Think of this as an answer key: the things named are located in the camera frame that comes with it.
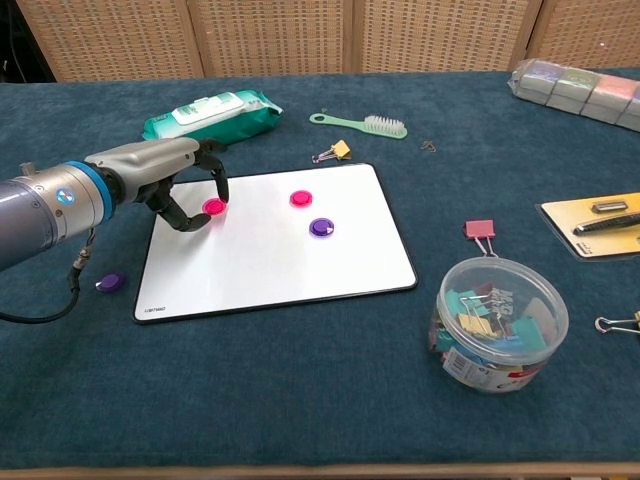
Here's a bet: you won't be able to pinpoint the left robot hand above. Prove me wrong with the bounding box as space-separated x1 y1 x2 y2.
83 137 230 233

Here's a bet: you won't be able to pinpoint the purple round magnet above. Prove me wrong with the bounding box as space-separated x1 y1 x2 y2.
308 217 336 239
95 271 126 295

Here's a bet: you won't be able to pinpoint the white magnetic board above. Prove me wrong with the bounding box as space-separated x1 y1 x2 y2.
131 162 419 326

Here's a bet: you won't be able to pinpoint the green wet wipes pack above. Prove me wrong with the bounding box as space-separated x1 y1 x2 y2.
141 89 285 151

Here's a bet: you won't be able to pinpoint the woven folding screen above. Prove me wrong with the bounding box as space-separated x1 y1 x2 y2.
14 0 640 84

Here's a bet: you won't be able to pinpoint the small yellow binder clip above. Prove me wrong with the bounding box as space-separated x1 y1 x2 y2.
311 139 353 165

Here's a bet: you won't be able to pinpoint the mint green small brush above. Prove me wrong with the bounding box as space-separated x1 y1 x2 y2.
308 112 409 141

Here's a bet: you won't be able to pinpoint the dark teal table cloth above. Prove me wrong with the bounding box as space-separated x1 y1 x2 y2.
0 67 640 471

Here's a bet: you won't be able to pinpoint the pink binder clip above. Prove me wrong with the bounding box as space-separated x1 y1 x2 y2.
464 219 500 259

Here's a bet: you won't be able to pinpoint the clear tub of binder clips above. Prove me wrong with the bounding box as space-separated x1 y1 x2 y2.
426 256 570 395

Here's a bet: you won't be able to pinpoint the yellow razor blister pack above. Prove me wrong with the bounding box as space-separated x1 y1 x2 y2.
534 191 640 262

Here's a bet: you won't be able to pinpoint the wrapped colourful tissue packs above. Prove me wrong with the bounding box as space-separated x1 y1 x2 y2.
507 58 640 134

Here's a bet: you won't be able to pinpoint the large yellow binder clip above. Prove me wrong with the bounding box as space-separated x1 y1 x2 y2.
594 310 640 335

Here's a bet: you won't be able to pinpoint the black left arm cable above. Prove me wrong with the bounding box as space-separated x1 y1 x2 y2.
0 227 97 325

